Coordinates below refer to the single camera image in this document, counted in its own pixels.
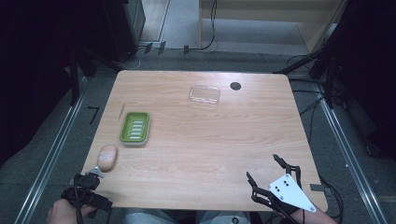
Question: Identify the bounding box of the black floor cable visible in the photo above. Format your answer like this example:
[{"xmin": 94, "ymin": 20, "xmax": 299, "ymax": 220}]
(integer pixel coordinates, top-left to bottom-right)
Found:
[{"xmin": 291, "ymin": 89, "xmax": 328, "ymax": 145}]

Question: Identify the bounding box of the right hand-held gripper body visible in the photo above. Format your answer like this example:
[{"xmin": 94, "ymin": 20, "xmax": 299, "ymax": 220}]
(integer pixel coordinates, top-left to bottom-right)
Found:
[{"xmin": 261, "ymin": 173, "xmax": 318, "ymax": 220}]

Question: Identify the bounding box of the green soap dish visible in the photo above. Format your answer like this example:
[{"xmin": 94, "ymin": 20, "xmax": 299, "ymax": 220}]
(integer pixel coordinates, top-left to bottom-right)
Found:
[{"xmin": 119, "ymin": 111, "xmax": 151, "ymax": 147}]

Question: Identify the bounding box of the clear plastic container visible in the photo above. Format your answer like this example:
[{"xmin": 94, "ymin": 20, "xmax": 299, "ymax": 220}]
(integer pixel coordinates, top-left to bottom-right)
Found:
[{"xmin": 189, "ymin": 84, "xmax": 221, "ymax": 106}]

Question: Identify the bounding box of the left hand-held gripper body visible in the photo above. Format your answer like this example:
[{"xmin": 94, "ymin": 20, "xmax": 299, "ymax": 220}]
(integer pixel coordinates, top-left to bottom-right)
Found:
[{"xmin": 60, "ymin": 165, "xmax": 114, "ymax": 217}]

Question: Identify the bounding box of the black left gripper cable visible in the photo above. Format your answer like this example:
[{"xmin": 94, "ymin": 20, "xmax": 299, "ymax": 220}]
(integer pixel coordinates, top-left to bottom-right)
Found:
[{"xmin": 72, "ymin": 174, "xmax": 86, "ymax": 224}]

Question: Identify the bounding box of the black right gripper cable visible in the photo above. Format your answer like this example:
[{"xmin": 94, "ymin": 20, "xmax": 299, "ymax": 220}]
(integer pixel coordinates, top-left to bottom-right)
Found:
[{"xmin": 318, "ymin": 175, "xmax": 345, "ymax": 219}]

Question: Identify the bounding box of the black cabinet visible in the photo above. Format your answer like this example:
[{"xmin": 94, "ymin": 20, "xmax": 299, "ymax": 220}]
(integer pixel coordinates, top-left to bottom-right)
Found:
[{"xmin": 102, "ymin": 0, "xmax": 147, "ymax": 63}]

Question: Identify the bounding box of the metal floor rail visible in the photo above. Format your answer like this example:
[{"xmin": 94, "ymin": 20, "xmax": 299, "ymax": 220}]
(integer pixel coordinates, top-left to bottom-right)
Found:
[
  {"xmin": 313, "ymin": 81, "xmax": 389, "ymax": 224},
  {"xmin": 14, "ymin": 77, "xmax": 89, "ymax": 224}
]

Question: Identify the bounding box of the black metal stand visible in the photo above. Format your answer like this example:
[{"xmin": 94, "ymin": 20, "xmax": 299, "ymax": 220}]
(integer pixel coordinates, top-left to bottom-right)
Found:
[{"xmin": 66, "ymin": 43, "xmax": 97, "ymax": 107}]

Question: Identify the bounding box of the black tripod stand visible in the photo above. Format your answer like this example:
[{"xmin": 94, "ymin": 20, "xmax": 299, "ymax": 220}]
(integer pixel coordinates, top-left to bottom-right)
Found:
[{"xmin": 273, "ymin": 18, "xmax": 353, "ymax": 110}]

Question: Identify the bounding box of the black hanging cable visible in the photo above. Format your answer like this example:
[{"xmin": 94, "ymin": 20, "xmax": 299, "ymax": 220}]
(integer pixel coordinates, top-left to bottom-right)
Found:
[{"xmin": 188, "ymin": 0, "xmax": 219, "ymax": 52}]

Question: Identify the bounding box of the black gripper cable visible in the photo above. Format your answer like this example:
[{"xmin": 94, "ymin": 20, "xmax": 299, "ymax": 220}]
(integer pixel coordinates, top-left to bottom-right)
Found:
[
  {"xmin": 72, "ymin": 174, "xmax": 86, "ymax": 224},
  {"xmin": 318, "ymin": 175, "xmax": 345, "ymax": 219}
]

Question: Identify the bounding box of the white floor cable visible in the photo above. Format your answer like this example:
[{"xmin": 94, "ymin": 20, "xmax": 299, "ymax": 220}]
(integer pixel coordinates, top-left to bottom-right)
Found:
[{"xmin": 118, "ymin": 46, "xmax": 148, "ymax": 71}]

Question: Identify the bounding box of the person's right hand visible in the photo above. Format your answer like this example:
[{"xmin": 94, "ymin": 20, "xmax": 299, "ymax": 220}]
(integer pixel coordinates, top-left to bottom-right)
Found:
[{"xmin": 289, "ymin": 207, "xmax": 338, "ymax": 224}]

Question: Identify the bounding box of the person's left hand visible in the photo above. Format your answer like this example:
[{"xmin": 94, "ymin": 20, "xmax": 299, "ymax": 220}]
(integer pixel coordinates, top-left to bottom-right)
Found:
[{"xmin": 46, "ymin": 199, "xmax": 98, "ymax": 224}]

